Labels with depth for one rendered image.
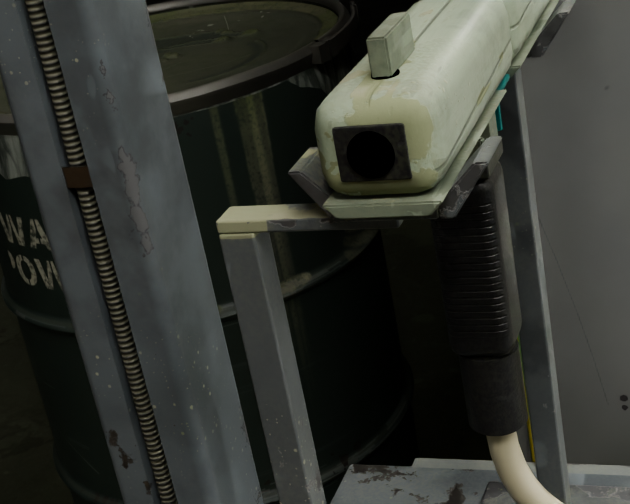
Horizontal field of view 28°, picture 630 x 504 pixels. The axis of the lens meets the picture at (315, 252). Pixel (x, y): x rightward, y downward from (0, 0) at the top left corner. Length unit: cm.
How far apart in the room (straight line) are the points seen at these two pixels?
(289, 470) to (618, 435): 68
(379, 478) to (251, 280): 37
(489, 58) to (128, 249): 21
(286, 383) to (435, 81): 15
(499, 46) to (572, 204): 55
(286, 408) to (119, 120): 16
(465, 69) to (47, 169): 23
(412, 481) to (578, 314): 34
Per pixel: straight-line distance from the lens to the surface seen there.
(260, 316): 53
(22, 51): 62
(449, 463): 87
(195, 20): 199
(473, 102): 51
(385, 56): 47
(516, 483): 66
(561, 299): 114
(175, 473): 69
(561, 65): 106
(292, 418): 55
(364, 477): 87
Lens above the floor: 128
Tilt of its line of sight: 23 degrees down
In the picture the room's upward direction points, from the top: 11 degrees counter-clockwise
